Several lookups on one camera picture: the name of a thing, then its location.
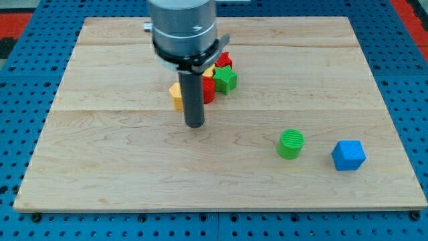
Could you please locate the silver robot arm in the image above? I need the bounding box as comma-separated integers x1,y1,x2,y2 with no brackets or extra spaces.
148,0,221,73

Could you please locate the red round block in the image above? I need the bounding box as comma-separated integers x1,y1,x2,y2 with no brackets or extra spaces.
203,76,215,104

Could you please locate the green star block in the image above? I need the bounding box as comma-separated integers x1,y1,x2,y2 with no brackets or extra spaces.
213,66,237,95

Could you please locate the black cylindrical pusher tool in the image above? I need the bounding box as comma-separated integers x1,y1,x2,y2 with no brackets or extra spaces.
178,72,205,128

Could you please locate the yellow pentagon block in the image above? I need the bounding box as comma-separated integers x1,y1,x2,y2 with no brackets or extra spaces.
169,82,183,110

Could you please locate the yellow block behind tool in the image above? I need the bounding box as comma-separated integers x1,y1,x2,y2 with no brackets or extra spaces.
203,64,215,78

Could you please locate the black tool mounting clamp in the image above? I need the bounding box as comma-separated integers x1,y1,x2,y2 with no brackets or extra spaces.
152,33,231,74

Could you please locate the red star block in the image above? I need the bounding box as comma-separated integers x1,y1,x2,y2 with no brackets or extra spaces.
215,52,233,68

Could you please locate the green cylinder block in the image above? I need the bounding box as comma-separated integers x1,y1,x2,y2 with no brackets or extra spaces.
277,129,305,160

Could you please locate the wooden board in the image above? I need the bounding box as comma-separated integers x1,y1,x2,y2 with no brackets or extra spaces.
14,17,427,213

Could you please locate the blue cube block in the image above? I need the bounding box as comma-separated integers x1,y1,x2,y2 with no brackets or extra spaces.
331,140,366,171

